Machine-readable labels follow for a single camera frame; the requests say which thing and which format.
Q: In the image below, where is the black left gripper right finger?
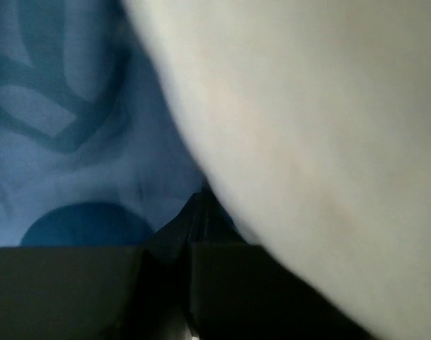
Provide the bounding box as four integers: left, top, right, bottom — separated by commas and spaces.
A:
186, 191, 371, 339

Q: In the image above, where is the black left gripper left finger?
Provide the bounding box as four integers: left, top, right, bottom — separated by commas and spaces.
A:
0, 194, 201, 339

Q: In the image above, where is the blue printed pillowcase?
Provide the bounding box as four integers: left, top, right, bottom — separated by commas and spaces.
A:
0, 1, 207, 247

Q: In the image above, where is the white pillow yellow underside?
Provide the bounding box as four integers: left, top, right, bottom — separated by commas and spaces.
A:
125, 1, 431, 339

